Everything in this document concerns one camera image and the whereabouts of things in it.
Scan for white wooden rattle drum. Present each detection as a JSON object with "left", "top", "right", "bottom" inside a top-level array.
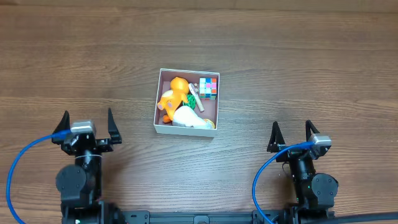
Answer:
[{"left": 188, "top": 83, "right": 205, "bottom": 112}]

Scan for multicolour puzzle cube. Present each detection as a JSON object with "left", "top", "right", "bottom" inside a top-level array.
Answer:
[{"left": 199, "top": 77, "right": 218, "bottom": 100}]

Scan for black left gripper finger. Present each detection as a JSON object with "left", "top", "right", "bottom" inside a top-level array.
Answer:
[
  {"left": 52, "top": 110, "right": 70, "bottom": 144},
  {"left": 108, "top": 108, "right": 122, "bottom": 144}
]

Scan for orange bear figurine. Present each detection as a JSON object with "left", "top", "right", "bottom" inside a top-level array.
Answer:
[{"left": 157, "top": 77, "right": 189, "bottom": 121}]

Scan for black mounting rail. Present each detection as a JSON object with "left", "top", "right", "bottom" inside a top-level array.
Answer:
[{"left": 61, "top": 202, "right": 398, "bottom": 224}]

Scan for white cardboard box pink interior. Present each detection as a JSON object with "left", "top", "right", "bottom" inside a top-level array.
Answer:
[{"left": 154, "top": 68, "right": 220, "bottom": 138}]

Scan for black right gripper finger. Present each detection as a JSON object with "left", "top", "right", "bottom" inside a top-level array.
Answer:
[
  {"left": 267, "top": 121, "right": 285, "bottom": 153},
  {"left": 305, "top": 119, "right": 320, "bottom": 142}
]

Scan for green round lid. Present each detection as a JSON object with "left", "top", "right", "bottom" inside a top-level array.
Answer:
[{"left": 182, "top": 94, "right": 197, "bottom": 110}]

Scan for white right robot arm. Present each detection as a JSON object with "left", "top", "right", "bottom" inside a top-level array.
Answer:
[{"left": 267, "top": 120, "right": 338, "bottom": 210}]

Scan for white plush duck orange feet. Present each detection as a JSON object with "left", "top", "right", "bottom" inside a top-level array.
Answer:
[{"left": 162, "top": 106, "right": 215, "bottom": 129}]

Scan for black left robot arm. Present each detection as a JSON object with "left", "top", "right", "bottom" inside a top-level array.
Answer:
[{"left": 51, "top": 109, "right": 122, "bottom": 208}]

